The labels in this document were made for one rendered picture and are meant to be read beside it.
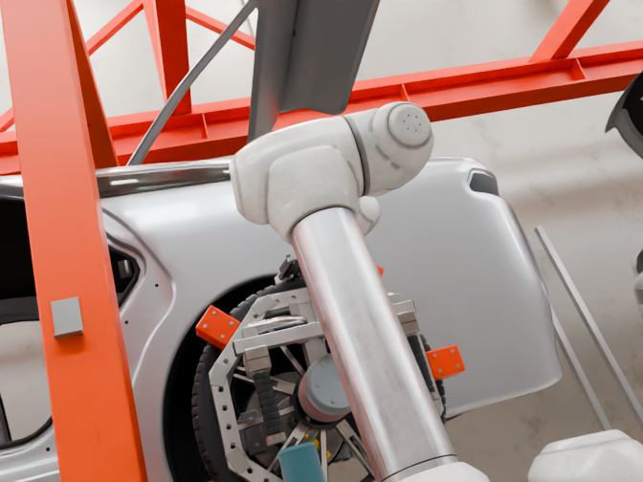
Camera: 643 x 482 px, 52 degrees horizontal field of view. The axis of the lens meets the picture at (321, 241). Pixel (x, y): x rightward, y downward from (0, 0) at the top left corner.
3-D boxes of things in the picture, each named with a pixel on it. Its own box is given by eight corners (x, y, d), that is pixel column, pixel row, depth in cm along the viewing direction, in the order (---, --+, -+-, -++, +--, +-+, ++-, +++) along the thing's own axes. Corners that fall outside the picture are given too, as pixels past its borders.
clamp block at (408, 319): (410, 340, 155) (403, 318, 157) (420, 330, 147) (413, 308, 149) (389, 345, 154) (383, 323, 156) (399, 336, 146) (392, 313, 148)
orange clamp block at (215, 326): (240, 330, 171) (210, 312, 172) (241, 321, 164) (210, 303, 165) (225, 353, 169) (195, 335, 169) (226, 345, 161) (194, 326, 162)
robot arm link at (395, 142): (405, 118, 115) (331, 137, 113) (433, 72, 98) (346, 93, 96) (429, 188, 113) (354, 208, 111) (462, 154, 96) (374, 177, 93)
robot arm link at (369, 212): (359, 244, 167) (330, 202, 169) (396, 214, 156) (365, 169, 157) (332, 259, 160) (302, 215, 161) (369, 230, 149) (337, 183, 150)
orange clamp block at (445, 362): (425, 383, 173) (456, 375, 175) (434, 378, 166) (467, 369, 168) (417, 358, 175) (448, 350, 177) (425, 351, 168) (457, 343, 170)
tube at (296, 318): (310, 342, 165) (299, 302, 169) (321, 321, 148) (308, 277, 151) (240, 359, 161) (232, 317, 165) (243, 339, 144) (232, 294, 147)
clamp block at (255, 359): (269, 375, 148) (263, 352, 149) (272, 366, 139) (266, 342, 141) (247, 380, 146) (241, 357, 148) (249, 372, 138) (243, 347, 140)
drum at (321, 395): (358, 416, 166) (343, 361, 171) (377, 403, 147) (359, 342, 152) (304, 430, 163) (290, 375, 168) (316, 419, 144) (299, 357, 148)
